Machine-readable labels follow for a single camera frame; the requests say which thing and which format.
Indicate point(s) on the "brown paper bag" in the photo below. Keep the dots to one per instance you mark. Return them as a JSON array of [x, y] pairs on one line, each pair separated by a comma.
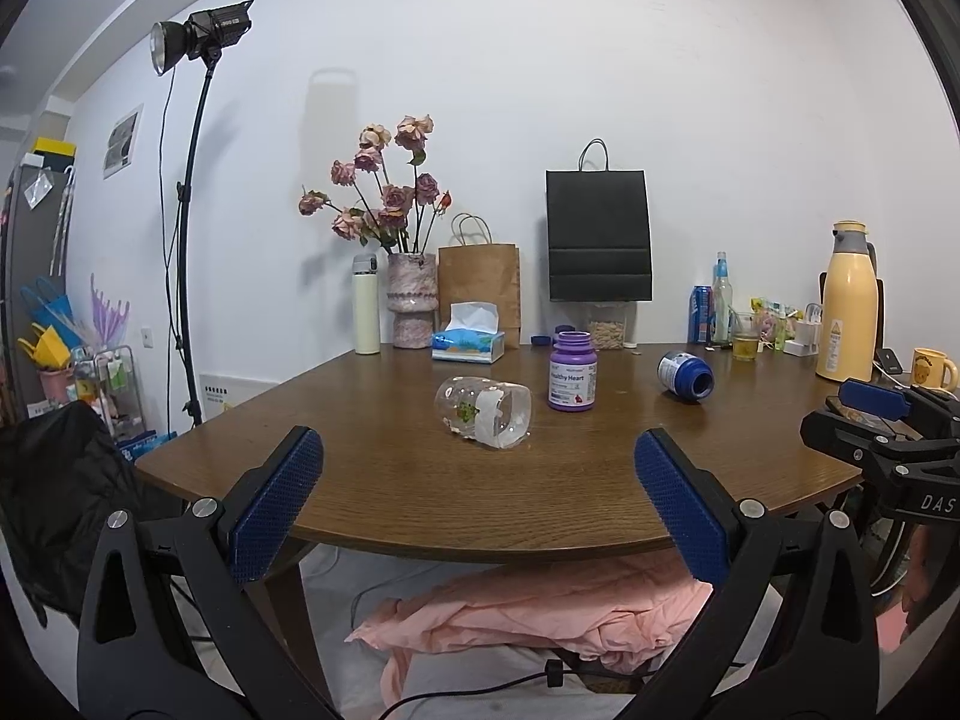
[[480, 281]]

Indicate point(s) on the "clear glass cup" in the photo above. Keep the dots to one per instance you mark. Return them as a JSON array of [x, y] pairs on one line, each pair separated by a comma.
[[484, 413]]

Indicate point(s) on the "glass of tea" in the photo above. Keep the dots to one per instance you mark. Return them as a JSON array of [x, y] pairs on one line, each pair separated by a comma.
[[744, 346]]

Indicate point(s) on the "purple clothes hangers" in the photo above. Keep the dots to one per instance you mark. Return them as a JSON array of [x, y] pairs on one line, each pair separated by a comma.
[[109, 311]]

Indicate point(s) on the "yellow dustpan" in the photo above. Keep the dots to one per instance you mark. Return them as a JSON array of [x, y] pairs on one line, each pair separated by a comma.
[[46, 349]]

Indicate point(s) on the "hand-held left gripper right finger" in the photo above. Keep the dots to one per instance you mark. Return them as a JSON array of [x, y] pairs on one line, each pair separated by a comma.
[[681, 506]]

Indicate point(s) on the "blue and white bottle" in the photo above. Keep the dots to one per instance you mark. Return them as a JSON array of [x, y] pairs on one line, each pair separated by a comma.
[[685, 374]]

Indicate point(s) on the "small green bottle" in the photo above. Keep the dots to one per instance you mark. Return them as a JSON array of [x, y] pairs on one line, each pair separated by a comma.
[[780, 330]]

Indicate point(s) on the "dried pink roses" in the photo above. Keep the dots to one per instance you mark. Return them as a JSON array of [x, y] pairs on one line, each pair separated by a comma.
[[382, 187]]

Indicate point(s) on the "black jacket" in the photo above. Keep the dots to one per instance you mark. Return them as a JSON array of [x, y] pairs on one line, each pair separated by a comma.
[[60, 495]]

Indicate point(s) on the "pink cloth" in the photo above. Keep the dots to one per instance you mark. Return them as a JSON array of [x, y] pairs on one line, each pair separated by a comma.
[[540, 607]]

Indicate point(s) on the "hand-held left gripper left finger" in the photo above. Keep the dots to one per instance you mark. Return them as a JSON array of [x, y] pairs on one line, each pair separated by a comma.
[[276, 504]]

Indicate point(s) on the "yellow mug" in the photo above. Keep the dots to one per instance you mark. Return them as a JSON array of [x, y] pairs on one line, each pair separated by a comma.
[[932, 369]]

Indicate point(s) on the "blue tissue box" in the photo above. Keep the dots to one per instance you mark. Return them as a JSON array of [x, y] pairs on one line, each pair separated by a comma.
[[469, 340]]

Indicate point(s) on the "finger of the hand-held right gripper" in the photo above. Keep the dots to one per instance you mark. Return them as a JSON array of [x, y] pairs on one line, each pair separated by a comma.
[[874, 396], [847, 441]]

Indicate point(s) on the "black paper bag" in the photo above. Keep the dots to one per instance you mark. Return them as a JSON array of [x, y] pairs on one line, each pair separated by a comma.
[[598, 236]]

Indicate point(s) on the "snack packets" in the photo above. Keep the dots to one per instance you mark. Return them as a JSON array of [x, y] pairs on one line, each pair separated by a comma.
[[766, 309]]

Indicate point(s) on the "grey cabinet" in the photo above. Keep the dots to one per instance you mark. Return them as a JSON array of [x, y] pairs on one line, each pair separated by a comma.
[[30, 277]]

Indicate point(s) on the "wall poster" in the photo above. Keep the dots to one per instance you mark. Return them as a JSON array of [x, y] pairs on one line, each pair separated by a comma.
[[122, 140]]

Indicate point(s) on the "blue drink can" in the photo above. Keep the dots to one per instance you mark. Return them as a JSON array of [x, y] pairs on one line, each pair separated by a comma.
[[700, 314]]

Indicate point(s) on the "white thermos bottle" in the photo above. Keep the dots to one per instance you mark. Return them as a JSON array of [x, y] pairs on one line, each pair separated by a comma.
[[367, 305]]

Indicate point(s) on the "pink patterned vase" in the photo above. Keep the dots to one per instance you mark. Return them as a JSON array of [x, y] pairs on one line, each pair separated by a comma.
[[412, 300]]

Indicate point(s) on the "yellow thermos jug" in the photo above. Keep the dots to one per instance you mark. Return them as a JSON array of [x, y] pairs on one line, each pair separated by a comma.
[[847, 307]]

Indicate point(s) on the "glass jar of nuts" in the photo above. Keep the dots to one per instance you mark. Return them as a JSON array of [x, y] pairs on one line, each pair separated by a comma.
[[607, 326]]

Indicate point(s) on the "black studio light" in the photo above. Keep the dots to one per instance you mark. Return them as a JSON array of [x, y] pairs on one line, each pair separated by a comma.
[[199, 34]]

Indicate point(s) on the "black light stand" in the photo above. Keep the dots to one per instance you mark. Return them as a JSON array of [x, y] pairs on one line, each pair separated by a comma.
[[189, 240]]

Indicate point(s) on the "clear glass bottle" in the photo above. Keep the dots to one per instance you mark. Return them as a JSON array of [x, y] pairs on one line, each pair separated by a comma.
[[722, 301]]

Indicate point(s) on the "white wall socket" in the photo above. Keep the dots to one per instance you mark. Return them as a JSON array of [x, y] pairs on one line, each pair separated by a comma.
[[148, 336]]

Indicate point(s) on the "purple pill bottle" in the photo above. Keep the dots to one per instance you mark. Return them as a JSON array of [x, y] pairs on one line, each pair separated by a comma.
[[574, 373]]

